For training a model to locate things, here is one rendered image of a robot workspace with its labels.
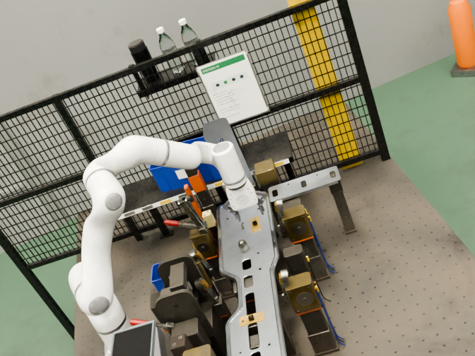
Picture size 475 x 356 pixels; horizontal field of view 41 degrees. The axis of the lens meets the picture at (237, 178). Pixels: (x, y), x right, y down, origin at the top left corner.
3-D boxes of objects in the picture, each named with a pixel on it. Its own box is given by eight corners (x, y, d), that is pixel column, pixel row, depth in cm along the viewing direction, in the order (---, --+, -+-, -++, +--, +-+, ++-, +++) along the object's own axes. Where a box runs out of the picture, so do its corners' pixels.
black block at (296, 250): (333, 305, 238) (310, 250, 222) (307, 313, 239) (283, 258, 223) (330, 295, 242) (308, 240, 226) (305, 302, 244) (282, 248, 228)
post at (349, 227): (357, 231, 264) (339, 178, 248) (346, 235, 265) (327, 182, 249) (355, 224, 268) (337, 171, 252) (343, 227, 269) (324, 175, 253)
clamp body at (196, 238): (239, 297, 259) (206, 234, 240) (216, 304, 260) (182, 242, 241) (238, 285, 264) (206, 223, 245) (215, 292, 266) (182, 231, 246)
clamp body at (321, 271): (338, 277, 248) (312, 211, 229) (309, 286, 250) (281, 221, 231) (335, 265, 253) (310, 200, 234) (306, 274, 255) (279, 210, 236)
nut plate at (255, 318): (264, 311, 205) (262, 309, 205) (264, 320, 202) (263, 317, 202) (239, 318, 207) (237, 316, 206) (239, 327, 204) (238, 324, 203)
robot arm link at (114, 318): (100, 340, 226) (71, 296, 212) (87, 310, 240) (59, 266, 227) (131, 322, 229) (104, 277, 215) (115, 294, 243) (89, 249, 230)
